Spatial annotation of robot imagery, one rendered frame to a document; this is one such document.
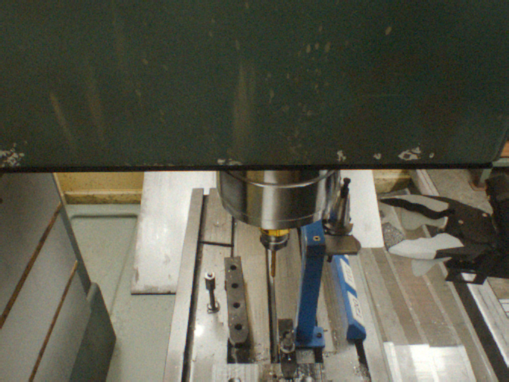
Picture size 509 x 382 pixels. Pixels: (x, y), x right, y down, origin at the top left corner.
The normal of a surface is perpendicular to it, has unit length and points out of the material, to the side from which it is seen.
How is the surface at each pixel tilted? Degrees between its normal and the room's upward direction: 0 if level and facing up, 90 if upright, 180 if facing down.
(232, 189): 90
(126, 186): 90
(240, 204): 90
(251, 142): 90
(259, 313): 0
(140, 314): 0
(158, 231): 22
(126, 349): 0
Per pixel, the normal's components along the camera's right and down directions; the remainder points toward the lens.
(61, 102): 0.02, 0.62
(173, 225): -0.02, -0.47
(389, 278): 0.00, -0.86
